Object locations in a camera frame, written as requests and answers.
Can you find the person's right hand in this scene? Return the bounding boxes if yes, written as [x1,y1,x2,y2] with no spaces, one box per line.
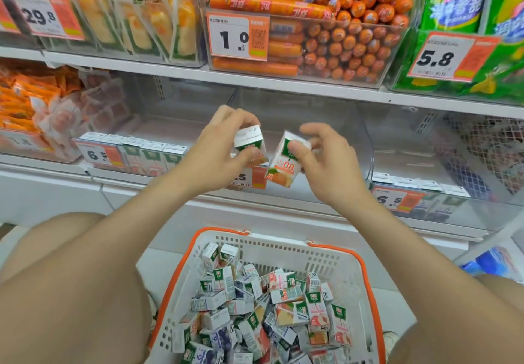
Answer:
[287,122,372,216]

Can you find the person's right white shoe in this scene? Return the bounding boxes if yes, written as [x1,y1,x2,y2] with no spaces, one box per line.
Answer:
[383,331,400,356]

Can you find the person's left leg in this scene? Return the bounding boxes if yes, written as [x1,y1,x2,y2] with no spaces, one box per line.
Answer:
[0,212,105,283]

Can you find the stack of green packets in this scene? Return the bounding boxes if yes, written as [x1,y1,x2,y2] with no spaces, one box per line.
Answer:
[391,0,524,102]

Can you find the pile of small juice cartons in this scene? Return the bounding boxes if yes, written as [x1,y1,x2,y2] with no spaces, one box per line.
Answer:
[171,243,353,364]

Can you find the bin of juice cartons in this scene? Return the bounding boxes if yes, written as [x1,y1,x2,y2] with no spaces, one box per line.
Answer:
[78,131,189,178]

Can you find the person's right leg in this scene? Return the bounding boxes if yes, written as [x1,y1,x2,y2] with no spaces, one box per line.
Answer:
[386,273,524,364]

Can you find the blue panel wire basket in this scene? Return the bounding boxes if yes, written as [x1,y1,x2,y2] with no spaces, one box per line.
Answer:
[460,244,524,285]

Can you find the person's right forearm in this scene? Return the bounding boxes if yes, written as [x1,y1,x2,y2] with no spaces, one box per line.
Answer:
[348,195,524,364]

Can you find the stack of orange sausages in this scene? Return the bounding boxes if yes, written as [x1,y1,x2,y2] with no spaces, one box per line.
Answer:
[209,0,414,84]

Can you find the person's left white shoe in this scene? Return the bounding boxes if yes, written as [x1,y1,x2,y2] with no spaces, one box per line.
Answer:
[145,290,159,332]

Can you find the person's leg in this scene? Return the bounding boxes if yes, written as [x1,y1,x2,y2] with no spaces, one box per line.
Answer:
[0,212,105,283]
[386,273,524,364]

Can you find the peach juice carton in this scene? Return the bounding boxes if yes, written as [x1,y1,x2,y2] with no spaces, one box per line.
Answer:
[265,130,313,188]

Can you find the person's left forearm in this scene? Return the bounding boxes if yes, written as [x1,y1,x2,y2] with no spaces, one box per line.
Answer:
[0,179,205,364]

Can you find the person's white shoe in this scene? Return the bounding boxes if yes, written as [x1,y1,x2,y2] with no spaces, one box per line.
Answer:
[145,290,159,332]
[383,331,400,356]

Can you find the heap of orange snack packets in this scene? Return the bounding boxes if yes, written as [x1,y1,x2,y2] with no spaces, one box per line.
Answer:
[0,63,82,133]

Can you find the row of yellow food packs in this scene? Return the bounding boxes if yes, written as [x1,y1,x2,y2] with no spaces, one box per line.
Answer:
[53,0,199,64]

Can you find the orange white price tag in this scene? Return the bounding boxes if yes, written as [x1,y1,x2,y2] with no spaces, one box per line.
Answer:
[407,31,502,84]
[371,185,427,214]
[75,140,128,170]
[2,0,86,42]
[206,10,271,62]
[231,166,269,190]
[0,0,21,35]
[0,128,52,152]

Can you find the person's left hand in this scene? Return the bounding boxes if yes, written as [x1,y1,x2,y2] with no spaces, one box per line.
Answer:
[175,105,267,197]

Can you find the white shopping basket orange handles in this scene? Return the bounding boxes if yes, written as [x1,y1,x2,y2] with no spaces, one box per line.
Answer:
[148,227,386,364]

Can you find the blueberry juice carton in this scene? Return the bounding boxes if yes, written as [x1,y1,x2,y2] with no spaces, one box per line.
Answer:
[415,179,445,219]
[433,183,472,224]

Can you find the stack of pink snack packets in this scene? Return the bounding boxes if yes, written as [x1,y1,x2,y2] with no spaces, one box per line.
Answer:
[32,69,134,162]

